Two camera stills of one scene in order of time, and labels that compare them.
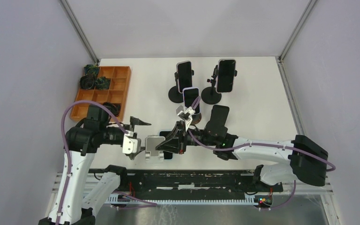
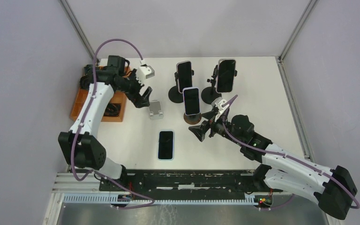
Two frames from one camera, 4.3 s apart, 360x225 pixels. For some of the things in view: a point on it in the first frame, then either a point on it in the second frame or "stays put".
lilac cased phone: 190,94 stays put
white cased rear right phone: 225,78 stays put
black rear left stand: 174,93 stays put
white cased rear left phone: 184,73 stays put
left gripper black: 134,120 -> 139,101
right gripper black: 172,144 -> 199,131
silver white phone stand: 151,142 -> 155,112
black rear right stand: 209,95 stays put
